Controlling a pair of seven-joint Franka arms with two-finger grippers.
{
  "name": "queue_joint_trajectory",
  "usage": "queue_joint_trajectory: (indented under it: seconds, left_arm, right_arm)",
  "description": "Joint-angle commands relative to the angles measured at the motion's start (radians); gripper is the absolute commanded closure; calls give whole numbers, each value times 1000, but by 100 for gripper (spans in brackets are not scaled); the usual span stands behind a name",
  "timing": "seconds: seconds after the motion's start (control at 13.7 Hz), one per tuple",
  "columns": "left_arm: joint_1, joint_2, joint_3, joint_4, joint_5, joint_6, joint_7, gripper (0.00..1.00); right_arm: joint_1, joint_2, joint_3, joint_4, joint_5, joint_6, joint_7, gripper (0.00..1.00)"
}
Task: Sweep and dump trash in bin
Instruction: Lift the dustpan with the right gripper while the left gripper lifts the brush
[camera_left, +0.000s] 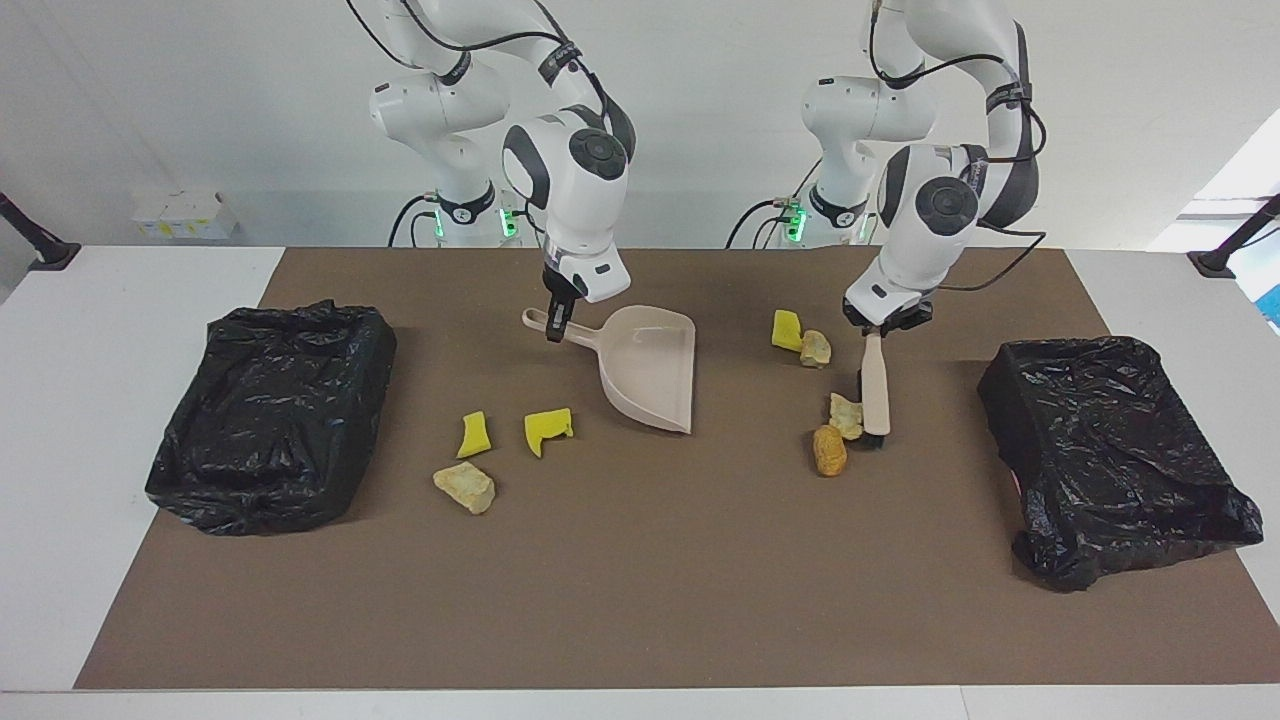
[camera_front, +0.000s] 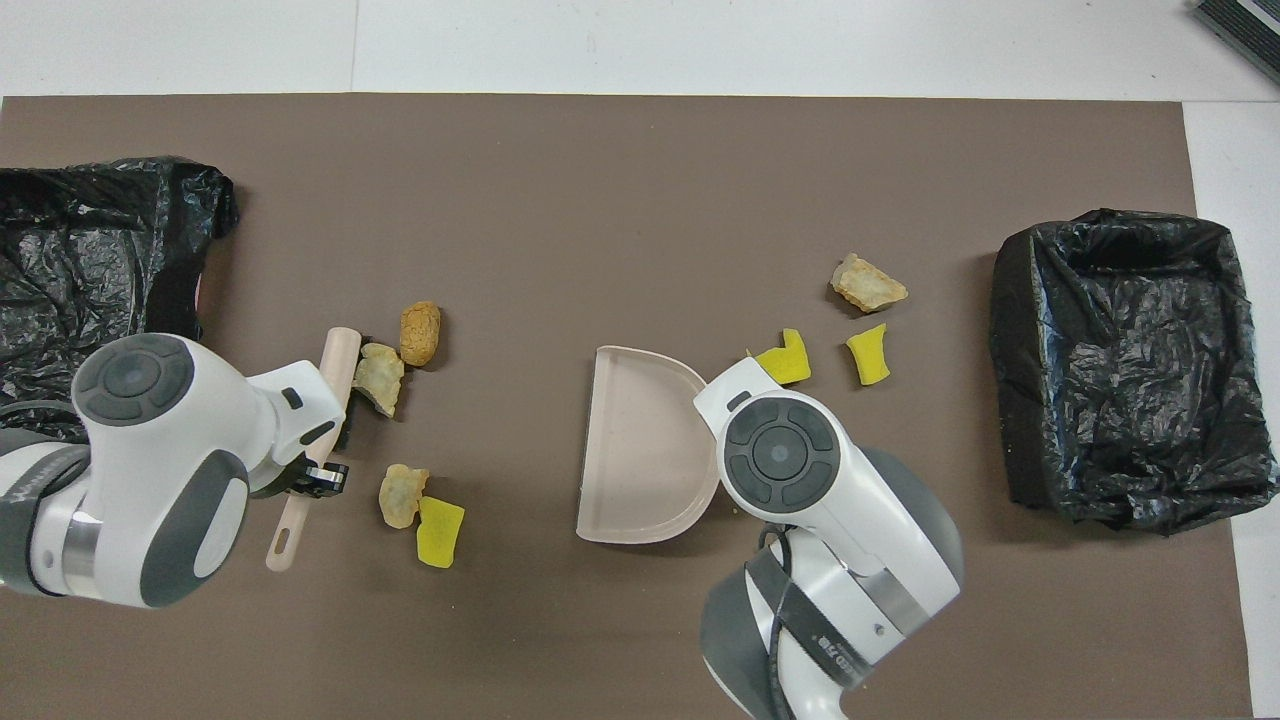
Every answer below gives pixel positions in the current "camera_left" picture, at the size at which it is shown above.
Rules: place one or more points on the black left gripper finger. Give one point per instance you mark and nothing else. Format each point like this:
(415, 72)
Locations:
(918, 315)
(856, 317)

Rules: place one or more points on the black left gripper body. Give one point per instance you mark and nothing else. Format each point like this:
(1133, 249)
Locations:
(885, 319)

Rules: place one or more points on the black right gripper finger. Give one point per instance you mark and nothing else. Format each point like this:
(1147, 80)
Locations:
(558, 320)

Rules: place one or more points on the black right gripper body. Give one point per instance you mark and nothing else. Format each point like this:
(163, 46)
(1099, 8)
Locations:
(556, 285)

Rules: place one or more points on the tan bread piece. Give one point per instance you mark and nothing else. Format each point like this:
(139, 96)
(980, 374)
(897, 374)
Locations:
(816, 348)

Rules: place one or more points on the yellow sponge chunk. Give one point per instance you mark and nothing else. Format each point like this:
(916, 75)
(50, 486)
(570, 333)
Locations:
(786, 330)

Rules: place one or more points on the beige hand brush black bristles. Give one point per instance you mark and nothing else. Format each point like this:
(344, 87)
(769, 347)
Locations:
(876, 390)

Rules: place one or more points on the pale cream bread piece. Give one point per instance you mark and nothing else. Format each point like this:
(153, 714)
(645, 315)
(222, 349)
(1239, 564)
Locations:
(847, 418)

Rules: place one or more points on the beige plastic dustpan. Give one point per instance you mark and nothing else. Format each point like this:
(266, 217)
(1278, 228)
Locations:
(650, 370)

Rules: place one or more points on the notched yellow sponge piece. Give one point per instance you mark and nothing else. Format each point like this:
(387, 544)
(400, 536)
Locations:
(545, 428)

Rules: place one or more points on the brown round bread roll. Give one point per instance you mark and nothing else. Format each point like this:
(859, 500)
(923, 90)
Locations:
(829, 452)

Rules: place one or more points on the curved yellow sponge piece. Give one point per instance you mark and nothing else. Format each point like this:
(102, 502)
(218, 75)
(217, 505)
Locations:
(473, 438)

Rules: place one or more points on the large pale bread chunk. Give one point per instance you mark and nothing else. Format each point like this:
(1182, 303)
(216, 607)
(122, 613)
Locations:
(466, 486)

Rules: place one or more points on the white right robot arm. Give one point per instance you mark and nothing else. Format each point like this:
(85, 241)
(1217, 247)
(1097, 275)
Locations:
(580, 170)

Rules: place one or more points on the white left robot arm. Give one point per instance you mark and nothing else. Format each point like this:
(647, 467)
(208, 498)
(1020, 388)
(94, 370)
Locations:
(930, 220)

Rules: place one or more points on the black bag lined bin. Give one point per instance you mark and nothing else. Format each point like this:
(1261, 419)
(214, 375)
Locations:
(270, 420)
(1110, 470)

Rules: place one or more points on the black clamp stand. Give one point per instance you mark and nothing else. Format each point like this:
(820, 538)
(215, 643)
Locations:
(50, 253)
(1215, 262)

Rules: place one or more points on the brown table mat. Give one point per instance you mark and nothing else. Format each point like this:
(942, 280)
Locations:
(640, 620)

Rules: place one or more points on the blue object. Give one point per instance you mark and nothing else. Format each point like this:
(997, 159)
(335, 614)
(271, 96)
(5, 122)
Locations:
(1273, 305)

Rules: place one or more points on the white cardboard boxes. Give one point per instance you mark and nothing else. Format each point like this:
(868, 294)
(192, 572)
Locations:
(185, 218)

